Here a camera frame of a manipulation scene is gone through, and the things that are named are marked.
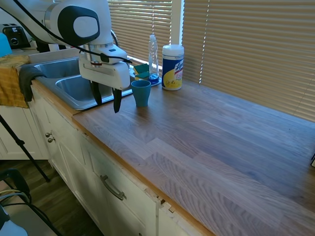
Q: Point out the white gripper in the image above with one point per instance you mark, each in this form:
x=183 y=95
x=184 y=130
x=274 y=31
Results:
x=108 y=73

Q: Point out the teal blue mug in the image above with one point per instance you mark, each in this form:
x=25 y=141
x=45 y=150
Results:
x=140 y=96

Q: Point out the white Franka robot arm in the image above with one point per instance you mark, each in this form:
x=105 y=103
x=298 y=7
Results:
x=103 y=19

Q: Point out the stainless steel double sink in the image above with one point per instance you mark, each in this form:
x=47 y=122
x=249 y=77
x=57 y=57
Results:
x=71 y=86

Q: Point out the green and yellow sponge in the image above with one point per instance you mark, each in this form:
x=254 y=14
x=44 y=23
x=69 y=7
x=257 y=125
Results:
x=141 y=68
x=141 y=76

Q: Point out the chrome faucet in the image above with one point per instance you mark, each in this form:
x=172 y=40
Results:
x=115 y=39

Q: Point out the clear dish soap bottle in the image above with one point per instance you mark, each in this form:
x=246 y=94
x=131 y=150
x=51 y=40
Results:
x=153 y=56

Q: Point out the round metal cabinet knob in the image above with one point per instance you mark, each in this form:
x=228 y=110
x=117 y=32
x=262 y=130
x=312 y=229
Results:
x=48 y=135
x=51 y=140

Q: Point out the Lysol wipes canister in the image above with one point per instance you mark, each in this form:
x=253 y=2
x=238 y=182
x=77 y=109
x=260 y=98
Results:
x=172 y=71

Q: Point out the white lower cabinet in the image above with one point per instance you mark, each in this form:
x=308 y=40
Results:
x=73 y=159

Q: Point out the beige window blind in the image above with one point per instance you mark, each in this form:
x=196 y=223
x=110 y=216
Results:
x=140 y=24
x=246 y=49

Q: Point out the grey dish cloth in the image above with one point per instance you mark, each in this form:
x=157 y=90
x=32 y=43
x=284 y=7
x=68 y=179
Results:
x=24 y=81

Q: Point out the black tripod leg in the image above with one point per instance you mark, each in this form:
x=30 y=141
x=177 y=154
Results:
x=24 y=150

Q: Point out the yellow towel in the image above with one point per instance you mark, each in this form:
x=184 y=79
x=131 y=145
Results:
x=9 y=83

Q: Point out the black toaster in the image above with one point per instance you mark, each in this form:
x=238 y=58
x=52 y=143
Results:
x=14 y=37

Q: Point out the light blue plastic object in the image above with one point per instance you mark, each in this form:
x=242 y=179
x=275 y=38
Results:
x=5 y=45

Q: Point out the black object with white edge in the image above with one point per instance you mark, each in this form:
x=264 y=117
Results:
x=313 y=161

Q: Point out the white window frame post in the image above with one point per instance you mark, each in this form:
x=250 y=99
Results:
x=177 y=22

